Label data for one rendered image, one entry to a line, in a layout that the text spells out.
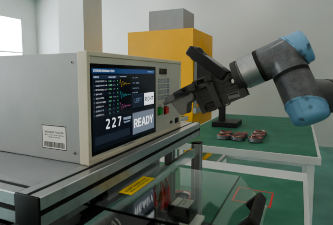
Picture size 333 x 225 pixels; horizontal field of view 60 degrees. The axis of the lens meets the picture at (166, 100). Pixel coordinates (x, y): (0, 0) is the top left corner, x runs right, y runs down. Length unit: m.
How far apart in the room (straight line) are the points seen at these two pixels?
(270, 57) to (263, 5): 5.34
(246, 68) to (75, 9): 4.22
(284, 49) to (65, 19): 4.38
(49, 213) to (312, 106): 0.49
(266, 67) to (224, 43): 5.36
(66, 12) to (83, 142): 4.37
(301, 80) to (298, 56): 0.05
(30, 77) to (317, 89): 0.56
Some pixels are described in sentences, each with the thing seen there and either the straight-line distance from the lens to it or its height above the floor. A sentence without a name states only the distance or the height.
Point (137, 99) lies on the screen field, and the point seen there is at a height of 1.22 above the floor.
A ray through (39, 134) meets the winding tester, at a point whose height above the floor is 1.16.
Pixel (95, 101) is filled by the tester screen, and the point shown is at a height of 1.23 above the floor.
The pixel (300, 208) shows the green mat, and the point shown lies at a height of 0.75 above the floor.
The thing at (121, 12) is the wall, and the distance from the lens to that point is 7.12.
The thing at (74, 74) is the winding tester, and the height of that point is 1.28.
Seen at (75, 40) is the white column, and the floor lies 1.80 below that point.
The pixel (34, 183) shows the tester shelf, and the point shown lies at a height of 1.11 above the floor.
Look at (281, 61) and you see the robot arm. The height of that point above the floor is 1.31.
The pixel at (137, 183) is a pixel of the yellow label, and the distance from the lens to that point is 0.59.
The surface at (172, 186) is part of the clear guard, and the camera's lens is 0.58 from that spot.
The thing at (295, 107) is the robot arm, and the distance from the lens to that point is 0.62.
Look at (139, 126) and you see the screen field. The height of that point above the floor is 1.16.
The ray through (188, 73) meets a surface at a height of 1.31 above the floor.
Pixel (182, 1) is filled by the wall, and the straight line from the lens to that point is 6.44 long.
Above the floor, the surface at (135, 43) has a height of 1.77.
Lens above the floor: 1.28
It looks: 5 degrees down
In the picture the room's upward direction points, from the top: straight up
